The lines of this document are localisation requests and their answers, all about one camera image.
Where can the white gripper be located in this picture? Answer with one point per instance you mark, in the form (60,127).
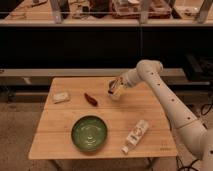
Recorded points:
(123,81)

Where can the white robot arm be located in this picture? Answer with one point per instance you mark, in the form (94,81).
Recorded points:
(197,138)

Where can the green ceramic bowl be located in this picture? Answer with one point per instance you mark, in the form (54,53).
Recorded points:
(89,133)

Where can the white plastic bottle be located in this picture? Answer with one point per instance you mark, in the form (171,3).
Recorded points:
(135,136)

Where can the wooden table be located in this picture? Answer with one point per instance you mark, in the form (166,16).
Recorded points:
(52,139)

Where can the white wrapped soap bar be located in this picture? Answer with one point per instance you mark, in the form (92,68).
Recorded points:
(61,97)

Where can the black box on right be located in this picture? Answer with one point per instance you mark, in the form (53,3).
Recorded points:
(198,68)

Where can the long metal shelf bench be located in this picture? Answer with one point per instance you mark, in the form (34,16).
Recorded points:
(44,39)

